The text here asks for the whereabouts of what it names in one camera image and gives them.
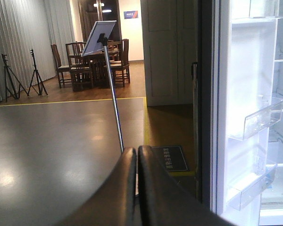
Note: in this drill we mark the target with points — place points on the white fridge door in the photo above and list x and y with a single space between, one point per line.
240 60

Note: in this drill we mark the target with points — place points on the clear lower door bin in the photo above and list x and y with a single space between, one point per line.
253 174

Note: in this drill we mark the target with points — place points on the black floor label sign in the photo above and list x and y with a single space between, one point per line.
171 157

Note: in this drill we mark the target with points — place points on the blue wall sign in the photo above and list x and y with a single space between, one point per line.
131 14

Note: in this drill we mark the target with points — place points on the wooden chair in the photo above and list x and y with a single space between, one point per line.
60 69

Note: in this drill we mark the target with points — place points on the black tripod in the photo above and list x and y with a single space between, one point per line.
40 85
13 86

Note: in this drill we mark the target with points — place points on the clear door bin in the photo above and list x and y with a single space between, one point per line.
253 174
245 123

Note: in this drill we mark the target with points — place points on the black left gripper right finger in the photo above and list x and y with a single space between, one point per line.
165 203

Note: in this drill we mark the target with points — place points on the silver sign stand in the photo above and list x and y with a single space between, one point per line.
98 40

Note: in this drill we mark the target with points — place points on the white panelled cabinet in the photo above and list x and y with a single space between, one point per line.
169 31

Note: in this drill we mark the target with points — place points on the clear upper door bin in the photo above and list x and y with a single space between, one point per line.
245 123

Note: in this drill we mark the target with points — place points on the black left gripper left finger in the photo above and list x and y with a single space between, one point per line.
113 203

